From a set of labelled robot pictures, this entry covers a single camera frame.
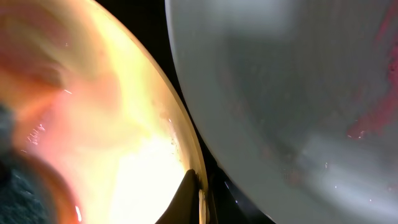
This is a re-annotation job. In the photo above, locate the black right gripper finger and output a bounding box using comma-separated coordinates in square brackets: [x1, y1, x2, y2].
[155, 169, 200, 224]

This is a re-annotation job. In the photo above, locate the yellow plate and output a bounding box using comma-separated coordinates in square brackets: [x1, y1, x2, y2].
[1, 0, 209, 224]

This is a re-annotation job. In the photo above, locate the green yellow sponge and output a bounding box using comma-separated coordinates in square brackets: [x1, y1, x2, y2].
[1, 105, 55, 224]

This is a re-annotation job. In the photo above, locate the mint green front plate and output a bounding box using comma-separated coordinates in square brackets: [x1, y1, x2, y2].
[165, 0, 397, 223]

